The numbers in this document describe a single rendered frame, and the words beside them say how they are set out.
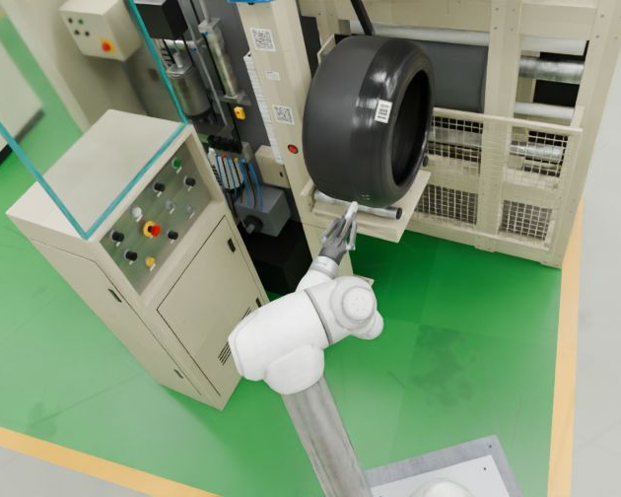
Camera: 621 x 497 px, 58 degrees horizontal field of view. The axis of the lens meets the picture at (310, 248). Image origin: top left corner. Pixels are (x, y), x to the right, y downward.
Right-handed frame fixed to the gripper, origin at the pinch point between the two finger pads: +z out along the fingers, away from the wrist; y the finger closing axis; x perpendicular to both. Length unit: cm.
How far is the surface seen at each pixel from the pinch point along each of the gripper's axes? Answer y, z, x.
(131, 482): 80, -110, 89
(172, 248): 63, -29, 7
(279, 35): 26, 26, -47
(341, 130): 1.4, 9.2, -29.5
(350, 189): -0.8, 1.8, -10.3
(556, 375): -75, 6, 104
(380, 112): -9.5, 15.2, -32.9
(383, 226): -6.1, 7.7, 17.3
